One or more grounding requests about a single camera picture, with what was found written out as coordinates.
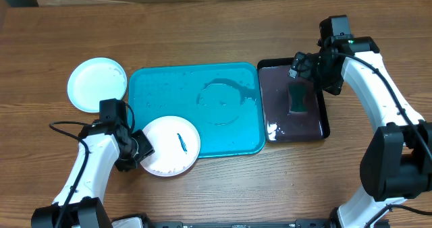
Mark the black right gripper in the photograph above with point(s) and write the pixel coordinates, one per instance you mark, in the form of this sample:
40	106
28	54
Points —
333	86

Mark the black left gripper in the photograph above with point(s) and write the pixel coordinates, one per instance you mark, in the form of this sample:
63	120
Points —
145	148

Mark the green sponge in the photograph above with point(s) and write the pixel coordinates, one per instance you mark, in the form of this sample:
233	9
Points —
297	93

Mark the pink plastic plate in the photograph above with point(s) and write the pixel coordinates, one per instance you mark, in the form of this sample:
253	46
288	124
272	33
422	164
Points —
176	143

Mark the light blue plastic plate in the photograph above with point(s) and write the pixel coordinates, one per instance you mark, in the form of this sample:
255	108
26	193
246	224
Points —
95	80

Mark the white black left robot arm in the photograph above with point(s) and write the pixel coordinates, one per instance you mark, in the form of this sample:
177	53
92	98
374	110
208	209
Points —
101	146

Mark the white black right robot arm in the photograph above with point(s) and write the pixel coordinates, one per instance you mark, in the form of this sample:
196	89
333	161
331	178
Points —
396	166

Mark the black tray with water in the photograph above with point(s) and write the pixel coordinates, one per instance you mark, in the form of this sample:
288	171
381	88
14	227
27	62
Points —
282	125

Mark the teal plastic tray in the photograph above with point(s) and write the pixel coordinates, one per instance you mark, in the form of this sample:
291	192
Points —
222	101

